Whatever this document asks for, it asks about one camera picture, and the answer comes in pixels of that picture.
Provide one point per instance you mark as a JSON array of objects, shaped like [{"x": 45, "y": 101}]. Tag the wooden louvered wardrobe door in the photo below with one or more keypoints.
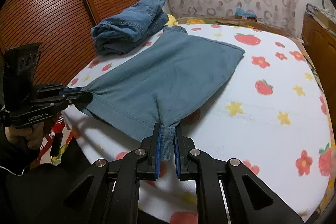
[{"x": 61, "y": 27}]

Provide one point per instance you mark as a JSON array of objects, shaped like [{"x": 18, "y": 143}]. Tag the wooden sideboard cabinet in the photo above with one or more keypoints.
[{"x": 320, "y": 46}]

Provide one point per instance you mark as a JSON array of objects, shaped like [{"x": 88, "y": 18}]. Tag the white strawberry flower sheet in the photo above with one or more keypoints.
[{"x": 271, "y": 115}]

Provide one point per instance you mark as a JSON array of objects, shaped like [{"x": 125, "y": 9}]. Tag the folded blue jeans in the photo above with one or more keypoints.
[{"x": 123, "y": 32}]

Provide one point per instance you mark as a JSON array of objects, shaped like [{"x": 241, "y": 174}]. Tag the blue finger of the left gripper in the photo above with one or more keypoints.
[
  {"x": 68, "y": 91},
  {"x": 79, "y": 98}
]

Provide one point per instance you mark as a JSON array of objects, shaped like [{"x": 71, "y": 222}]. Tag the yellow pikachu plush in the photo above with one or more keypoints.
[{"x": 171, "y": 20}]

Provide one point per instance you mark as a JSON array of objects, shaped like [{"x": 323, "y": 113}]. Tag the teal green shorts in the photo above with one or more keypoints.
[{"x": 162, "y": 85}]

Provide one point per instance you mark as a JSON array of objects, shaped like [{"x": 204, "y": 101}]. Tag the person's left hand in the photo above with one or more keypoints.
[{"x": 32, "y": 136}]

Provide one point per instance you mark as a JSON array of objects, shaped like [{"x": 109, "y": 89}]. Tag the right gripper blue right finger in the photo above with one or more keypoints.
[{"x": 182, "y": 145}]

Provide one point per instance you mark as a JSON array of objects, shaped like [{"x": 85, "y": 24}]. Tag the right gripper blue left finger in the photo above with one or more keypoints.
[{"x": 150, "y": 167}]

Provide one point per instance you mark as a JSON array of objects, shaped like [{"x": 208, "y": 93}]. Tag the cardboard box on cabinet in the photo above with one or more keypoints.
[{"x": 322, "y": 16}]

